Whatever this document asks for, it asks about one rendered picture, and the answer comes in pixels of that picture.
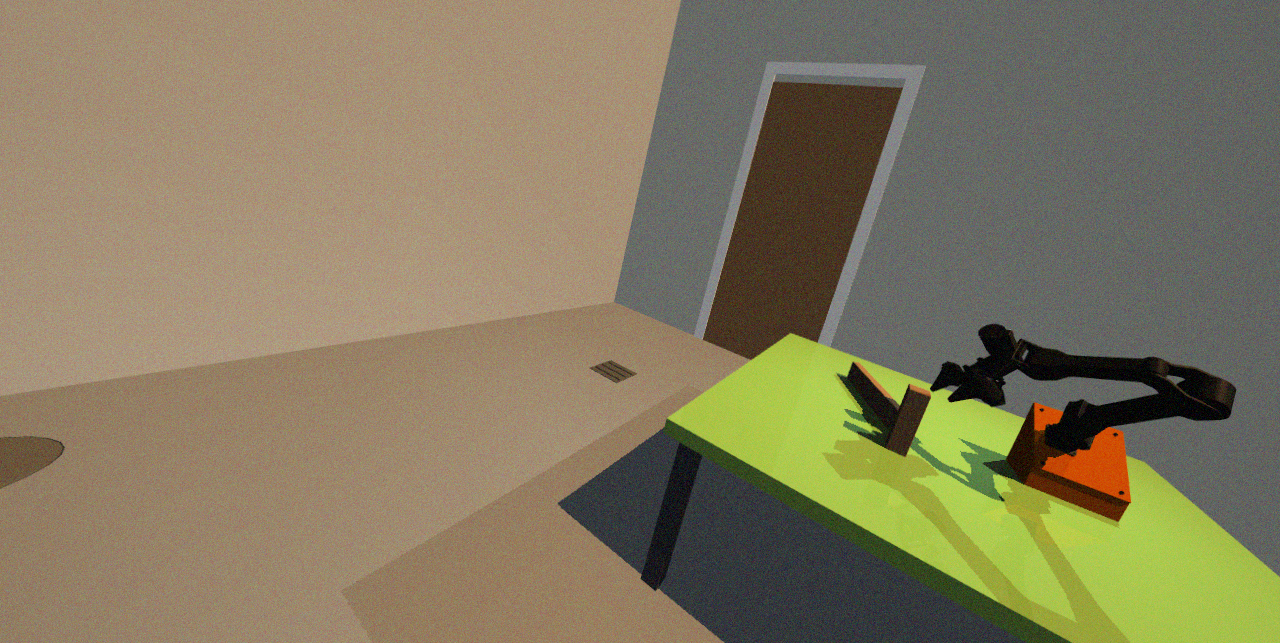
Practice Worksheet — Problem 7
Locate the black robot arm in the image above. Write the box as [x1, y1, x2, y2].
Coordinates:
[978, 324, 1236, 457]

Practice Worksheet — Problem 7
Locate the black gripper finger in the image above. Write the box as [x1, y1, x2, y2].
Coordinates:
[931, 368, 959, 392]
[947, 378, 988, 402]

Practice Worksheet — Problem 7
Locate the wooden post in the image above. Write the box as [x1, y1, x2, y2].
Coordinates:
[884, 384, 931, 457]

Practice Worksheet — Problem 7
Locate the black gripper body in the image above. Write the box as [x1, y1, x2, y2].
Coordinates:
[942, 357, 1006, 403]

